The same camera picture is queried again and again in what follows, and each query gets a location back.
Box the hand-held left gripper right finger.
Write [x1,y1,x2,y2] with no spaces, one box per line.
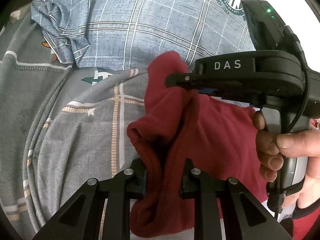
[179,158,293,240]

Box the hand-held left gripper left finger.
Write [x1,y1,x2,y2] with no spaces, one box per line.
[32,158,148,240]

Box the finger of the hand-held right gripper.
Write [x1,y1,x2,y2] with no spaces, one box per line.
[199,88,267,107]
[165,71,221,91]

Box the red t-shirt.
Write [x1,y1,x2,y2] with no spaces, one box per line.
[127,51,283,238]

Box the person's right hand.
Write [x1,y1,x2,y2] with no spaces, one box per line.
[252,110,320,210]

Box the blue plaid pillow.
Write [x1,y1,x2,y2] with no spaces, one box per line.
[30,0,258,69]

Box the grey printed bedsheet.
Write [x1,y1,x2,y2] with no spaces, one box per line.
[0,7,150,240]

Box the black cable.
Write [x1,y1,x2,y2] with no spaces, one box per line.
[284,24,310,133]

